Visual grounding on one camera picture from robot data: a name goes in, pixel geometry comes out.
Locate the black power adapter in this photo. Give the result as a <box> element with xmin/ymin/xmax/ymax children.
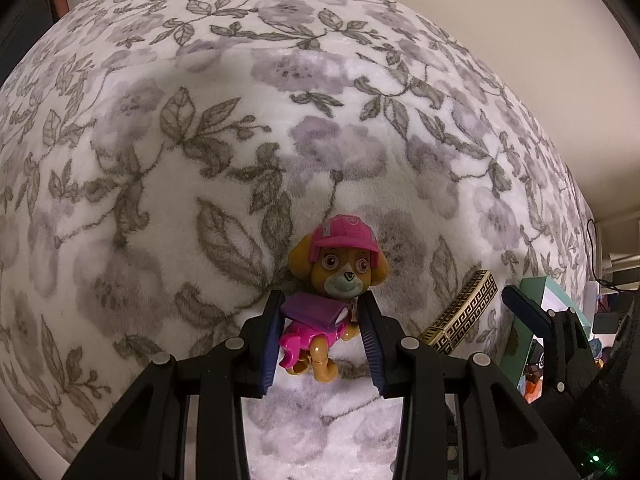
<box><xmin>592</xmin><ymin>312</ymin><xmax>623</xmax><ymax>333</ymax></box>

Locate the puppy toy figure pink cap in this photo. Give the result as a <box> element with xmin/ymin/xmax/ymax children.
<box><xmin>279</xmin><ymin>212</ymin><xmax>390</xmax><ymax>385</ymax></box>

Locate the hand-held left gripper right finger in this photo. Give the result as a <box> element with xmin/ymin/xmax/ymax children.
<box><xmin>359</xmin><ymin>292</ymin><xmax>581</xmax><ymax>480</ymax></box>

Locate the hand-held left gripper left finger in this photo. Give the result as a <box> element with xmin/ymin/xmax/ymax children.
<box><xmin>75</xmin><ymin>290</ymin><xmax>287</xmax><ymax>480</ymax></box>

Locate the black cable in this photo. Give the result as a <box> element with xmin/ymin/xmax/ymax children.
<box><xmin>586</xmin><ymin>217</ymin><xmax>621</xmax><ymax>291</ymax></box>

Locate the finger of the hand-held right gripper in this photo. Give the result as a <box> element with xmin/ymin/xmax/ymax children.
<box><xmin>501</xmin><ymin>285</ymin><xmax>599</xmax><ymax>411</ymax></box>

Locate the cream shelf unit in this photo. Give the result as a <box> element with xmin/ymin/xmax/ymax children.
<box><xmin>595</xmin><ymin>210</ymin><xmax>640</xmax><ymax>291</ymax></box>

